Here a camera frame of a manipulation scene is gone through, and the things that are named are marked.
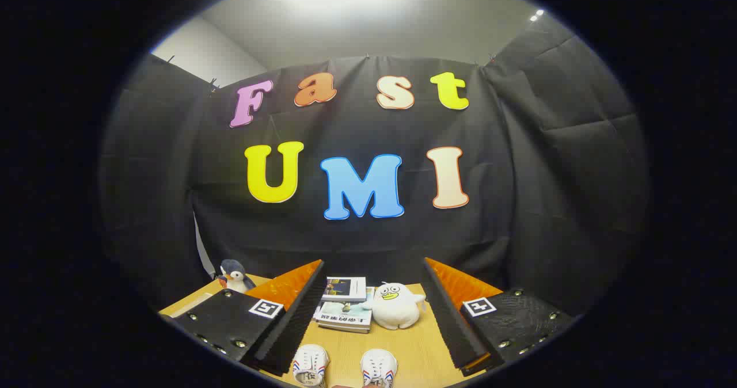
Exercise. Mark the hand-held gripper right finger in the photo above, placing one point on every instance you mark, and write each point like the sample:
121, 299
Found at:
452, 324

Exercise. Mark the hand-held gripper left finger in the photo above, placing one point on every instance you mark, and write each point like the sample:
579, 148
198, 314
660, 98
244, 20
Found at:
299, 319

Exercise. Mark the white canvas shoe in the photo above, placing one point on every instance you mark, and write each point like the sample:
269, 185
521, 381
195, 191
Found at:
311, 365
379, 368

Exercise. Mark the book with pale blue cover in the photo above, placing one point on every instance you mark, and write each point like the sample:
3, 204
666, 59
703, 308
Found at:
345, 317

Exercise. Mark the book with night photo cover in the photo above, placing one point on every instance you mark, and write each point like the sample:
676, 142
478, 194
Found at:
345, 289

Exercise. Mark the white duck plush toy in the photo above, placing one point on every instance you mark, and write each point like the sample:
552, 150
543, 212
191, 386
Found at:
394, 313

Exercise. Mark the grey penguin plush toy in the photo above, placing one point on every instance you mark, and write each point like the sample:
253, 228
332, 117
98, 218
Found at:
235, 278

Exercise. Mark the small ceiling spotlight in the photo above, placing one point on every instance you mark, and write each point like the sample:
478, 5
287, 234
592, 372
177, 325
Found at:
536, 14

